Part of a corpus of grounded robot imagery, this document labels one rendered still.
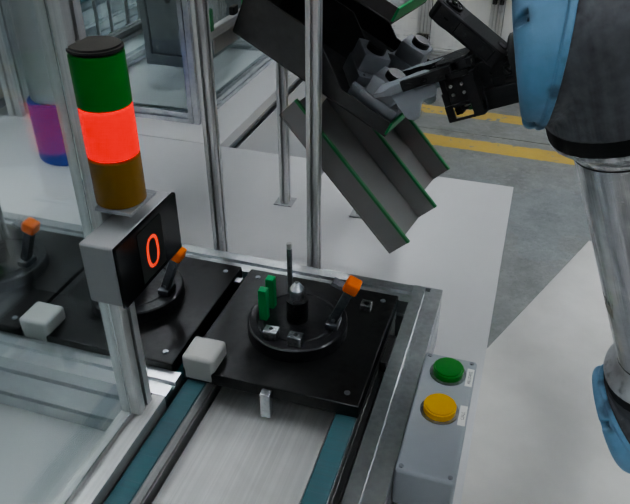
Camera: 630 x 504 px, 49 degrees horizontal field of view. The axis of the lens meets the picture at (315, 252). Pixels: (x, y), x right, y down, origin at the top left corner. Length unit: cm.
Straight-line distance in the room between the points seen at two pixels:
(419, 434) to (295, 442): 16
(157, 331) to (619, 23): 72
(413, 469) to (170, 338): 38
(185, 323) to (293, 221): 50
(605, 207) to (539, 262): 240
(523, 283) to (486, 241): 144
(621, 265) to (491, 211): 92
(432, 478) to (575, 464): 26
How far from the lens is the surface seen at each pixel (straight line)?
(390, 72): 101
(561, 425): 106
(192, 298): 105
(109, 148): 67
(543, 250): 307
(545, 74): 50
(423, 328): 101
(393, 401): 91
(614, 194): 58
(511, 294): 277
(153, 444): 88
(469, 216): 149
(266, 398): 89
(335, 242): 137
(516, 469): 99
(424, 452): 84
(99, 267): 70
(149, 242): 73
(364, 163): 117
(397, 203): 118
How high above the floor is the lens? 160
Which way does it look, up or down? 33 degrees down
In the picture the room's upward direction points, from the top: straight up
